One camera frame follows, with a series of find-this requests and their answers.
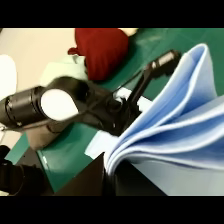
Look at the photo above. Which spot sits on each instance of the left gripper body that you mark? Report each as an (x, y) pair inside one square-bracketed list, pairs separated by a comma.
[(111, 115)]

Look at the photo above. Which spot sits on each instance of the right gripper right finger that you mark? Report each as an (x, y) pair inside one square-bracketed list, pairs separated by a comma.
[(133, 183)]

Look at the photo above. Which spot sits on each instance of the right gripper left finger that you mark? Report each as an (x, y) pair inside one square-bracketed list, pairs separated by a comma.
[(88, 180)]

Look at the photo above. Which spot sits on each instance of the light blue shirt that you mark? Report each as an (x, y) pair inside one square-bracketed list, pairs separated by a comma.
[(180, 133)]

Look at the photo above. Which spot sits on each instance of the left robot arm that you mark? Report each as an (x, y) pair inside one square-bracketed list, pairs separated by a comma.
[(21, 107)]

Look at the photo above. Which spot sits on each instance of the mauve brown garment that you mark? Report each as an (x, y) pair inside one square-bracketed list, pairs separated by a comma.
[(43, 138)]

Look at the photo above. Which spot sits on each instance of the red garment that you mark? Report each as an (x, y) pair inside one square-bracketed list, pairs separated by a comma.
[(101, 53)]

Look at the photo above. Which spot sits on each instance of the pale grey garment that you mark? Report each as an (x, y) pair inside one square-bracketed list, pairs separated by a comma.
[(65, 70)]

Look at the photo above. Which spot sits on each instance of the cream garment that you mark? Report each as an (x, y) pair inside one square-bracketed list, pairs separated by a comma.
[(129, 30)]

